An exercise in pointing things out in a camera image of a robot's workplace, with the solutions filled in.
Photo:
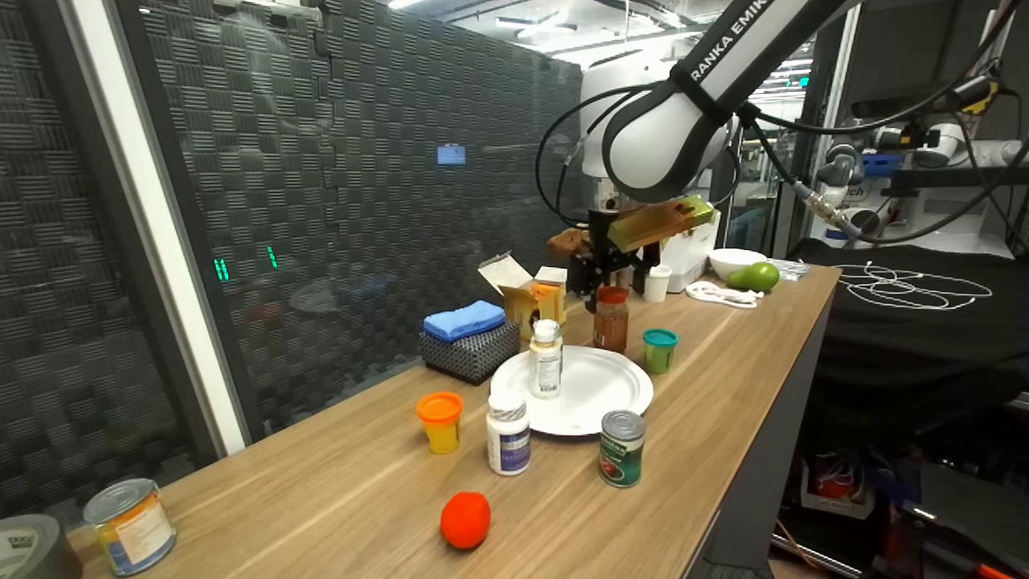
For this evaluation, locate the green label supplement bottle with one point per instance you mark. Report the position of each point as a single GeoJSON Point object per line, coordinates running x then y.
{"type": "Point", "coordinates": [548, 354]}

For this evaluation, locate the white paper plate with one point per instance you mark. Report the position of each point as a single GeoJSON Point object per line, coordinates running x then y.
{"type": "Point", "coordinates": [593, 384]}

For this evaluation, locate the yellow wrist camera block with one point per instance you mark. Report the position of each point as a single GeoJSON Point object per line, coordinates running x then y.
{"type": "Point", "coordinates": [660, 220]}

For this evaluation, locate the open yellow cardboard box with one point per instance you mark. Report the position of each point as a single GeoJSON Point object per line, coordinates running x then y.
{"type": "Point", "coordinates": [527, 296]}

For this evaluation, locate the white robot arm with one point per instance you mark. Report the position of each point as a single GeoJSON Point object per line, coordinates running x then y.
{"type": "Point", "coordinates": [664, 132]}

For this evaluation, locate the white paper cup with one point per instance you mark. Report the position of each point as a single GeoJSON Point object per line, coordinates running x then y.
{"type": "Point", "coordinates": [657, 286]}

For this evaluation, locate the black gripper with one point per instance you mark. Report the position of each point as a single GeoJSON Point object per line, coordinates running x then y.
{"type": "Point", "coordinates": [613, 254]}

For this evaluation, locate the blue folded cloth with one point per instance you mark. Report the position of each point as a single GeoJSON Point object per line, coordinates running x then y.
{"type": "Point", "coordinates": [464, 323]}

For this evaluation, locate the orange lid yellow tub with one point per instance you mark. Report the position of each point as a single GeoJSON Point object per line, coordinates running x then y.
{"type": "Point", "coordinates": [440, 418]}

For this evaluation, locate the green fruit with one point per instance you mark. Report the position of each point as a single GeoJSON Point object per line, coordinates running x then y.
{"type": "Point", "coordinates": [761, 277]}

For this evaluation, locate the white blue label bottle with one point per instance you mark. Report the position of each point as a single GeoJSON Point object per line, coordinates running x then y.
{"type": "Point", "coordinates": [505, 436]}

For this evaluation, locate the blue label tin can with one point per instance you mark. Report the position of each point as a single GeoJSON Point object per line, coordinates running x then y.
{"type": "Point", "coordinates": [134, 527]}

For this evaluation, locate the green label tin can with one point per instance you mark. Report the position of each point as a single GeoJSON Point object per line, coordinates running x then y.
{"type": "Point", "coordinates": [623, 449]}

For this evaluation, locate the teal lid green tub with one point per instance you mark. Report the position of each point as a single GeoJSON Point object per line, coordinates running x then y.
{"type": "Point", "coordinates": [657, 348]}

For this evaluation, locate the white bowl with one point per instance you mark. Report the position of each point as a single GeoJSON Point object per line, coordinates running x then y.
{"type": "Point", "coordinates": [729, 262]}

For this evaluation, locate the orange ball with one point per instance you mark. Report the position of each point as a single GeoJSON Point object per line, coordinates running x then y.
{"type": "Point", "coordinates": [464, 521]}

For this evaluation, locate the grey foam block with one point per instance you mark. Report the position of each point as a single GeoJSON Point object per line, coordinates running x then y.
{"type": "Point", "coordinates": [471, 360]}

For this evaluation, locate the brown plush moose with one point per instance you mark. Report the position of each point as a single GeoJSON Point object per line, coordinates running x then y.
{"type": "Point", "coordinates": [572, 244]}

